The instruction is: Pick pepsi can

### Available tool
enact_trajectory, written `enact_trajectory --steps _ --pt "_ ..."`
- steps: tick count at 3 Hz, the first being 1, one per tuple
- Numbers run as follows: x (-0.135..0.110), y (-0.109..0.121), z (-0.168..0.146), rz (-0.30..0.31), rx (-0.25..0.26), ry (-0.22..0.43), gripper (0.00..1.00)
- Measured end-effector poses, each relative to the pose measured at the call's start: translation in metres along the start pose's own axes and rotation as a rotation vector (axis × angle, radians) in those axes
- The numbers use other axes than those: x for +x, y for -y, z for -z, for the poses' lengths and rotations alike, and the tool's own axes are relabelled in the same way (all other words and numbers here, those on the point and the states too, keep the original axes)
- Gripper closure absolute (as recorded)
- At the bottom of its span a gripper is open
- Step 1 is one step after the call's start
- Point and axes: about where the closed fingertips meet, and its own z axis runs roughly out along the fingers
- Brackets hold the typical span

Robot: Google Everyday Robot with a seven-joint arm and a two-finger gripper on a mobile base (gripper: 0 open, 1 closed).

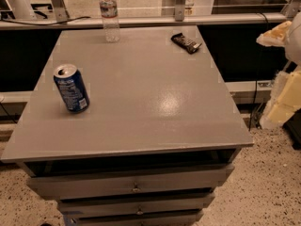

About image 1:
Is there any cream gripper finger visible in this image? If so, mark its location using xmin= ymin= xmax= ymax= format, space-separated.
xmin=256 ymin=21 xmax=292 ymax=47
xmin=260 ymin=71 xmax=301 ymax=129

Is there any clear plastic water bottle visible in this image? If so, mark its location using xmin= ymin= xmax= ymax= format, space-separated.
xmin=100 ymin=0 xmax=120 ymax=42

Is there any black snack bar wrapper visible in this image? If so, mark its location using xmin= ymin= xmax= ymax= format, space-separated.
xmin=171 ymin=33 xmax=201 ymax=55

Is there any middle grey drawer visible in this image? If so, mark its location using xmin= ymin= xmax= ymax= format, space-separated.
xmin=58 ymin=192 xmax=214 ymax=218

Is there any top grey drawer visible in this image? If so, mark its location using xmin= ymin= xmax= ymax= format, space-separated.
xmin=27 ymin=163 xmax=234 ymax=200

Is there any grey drawer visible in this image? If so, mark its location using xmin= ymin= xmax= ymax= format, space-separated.
xmin=27 ymin=163 xmax=234 ymax=200
xmin=64 ymin=210 xmax=203 ymax=226
xmin=58 ymin=192 xmax=214 ymax=218

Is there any black cable on rail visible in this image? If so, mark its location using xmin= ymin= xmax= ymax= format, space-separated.
xmin=0 ymin=15 xmax=92 ymax=26

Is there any bottom grey drawer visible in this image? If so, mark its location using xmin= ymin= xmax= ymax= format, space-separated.
xmin=64 ymin=210 xmax=203 ymax=226

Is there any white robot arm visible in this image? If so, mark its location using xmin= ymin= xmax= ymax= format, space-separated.
xmin=256 ymin=12 xmax=301 ymax=129

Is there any black hanging cable right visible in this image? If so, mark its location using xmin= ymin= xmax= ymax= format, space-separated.
xmin=248 ymin=12 xmax=270 ymax=132

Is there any grey drawer cabinet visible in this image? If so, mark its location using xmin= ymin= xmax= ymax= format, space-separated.
xmin=0 ymin=25 xmax=255 ymax=226

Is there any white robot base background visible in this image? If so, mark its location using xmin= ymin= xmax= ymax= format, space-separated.
xmin=8 ymin=0 xmax=37 ymax=20

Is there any blue pepsi can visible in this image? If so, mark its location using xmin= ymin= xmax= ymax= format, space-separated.
xmin=54 ymin=64 xmax=89 ymax=113

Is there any grey metal rail frame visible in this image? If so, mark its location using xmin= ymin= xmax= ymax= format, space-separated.
xmin=1 ymin=0 xmax=300 ymax=29

